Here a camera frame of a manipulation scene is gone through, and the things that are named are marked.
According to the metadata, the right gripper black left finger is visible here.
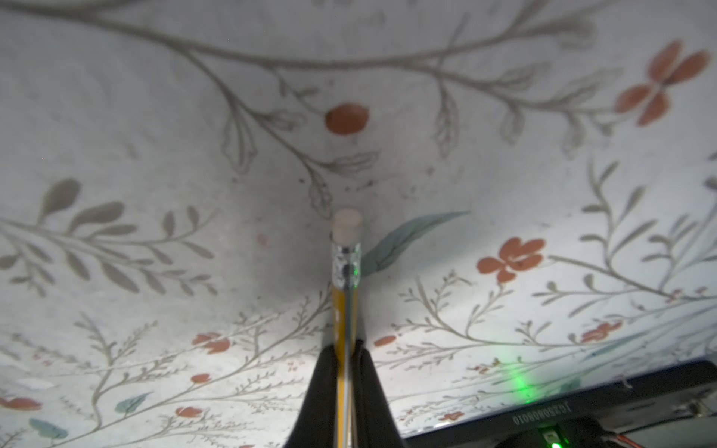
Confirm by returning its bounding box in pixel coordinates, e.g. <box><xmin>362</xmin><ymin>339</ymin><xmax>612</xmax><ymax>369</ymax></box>
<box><xmin>284</xmin><ymin>346</ymin><xmax>338</xmax><ymax>448</ymax></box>

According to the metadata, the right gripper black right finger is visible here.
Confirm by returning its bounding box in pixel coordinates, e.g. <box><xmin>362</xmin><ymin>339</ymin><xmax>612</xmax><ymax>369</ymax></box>
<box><xmin>352</xmin><ymin>341</ymin><xmax>405</xmax><ymax>448</ymax></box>

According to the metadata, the gold pencil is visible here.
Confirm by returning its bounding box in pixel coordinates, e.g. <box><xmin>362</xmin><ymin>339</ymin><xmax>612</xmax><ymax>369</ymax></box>
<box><xmin>330</xmin><ymin>208</ymin><xmax>363</xmax><ymax>447</ymax></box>

